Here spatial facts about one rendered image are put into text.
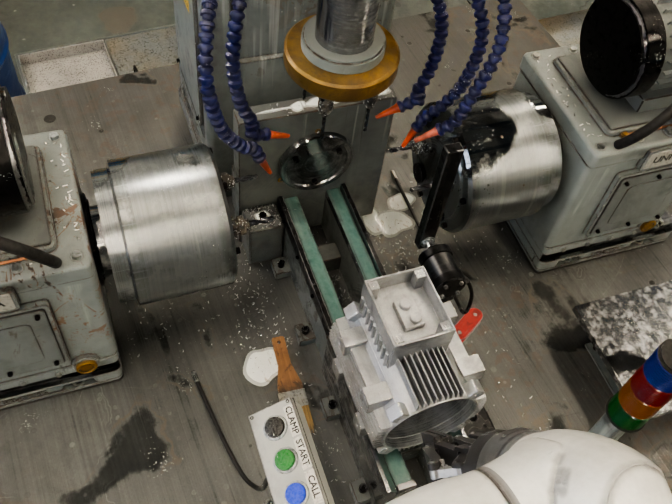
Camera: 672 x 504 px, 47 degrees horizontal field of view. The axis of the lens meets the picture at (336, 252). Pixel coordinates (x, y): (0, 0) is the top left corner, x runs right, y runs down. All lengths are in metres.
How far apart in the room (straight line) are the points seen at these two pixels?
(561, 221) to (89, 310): 0.89
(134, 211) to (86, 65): 1.47
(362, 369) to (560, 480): 0.57
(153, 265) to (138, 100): 0.74
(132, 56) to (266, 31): 1.25
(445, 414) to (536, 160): 0.48
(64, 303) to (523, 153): 0.81
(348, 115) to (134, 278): 0.49
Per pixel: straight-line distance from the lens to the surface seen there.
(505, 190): 1.41
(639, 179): 1.55
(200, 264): 1.25
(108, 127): 1.85
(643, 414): 1.24
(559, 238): 1.62
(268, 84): 1.48
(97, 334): 1.34
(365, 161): 1.54
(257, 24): 1.39
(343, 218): 1.52
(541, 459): 0.68
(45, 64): 2.68
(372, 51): 1.19
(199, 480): 1.38
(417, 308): 1.17
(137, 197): 1.23
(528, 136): 1.42
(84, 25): 3.45
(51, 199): 1.25
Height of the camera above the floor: 2.10
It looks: 54 degrees down
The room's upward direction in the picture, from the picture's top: 9 degrees clockwise
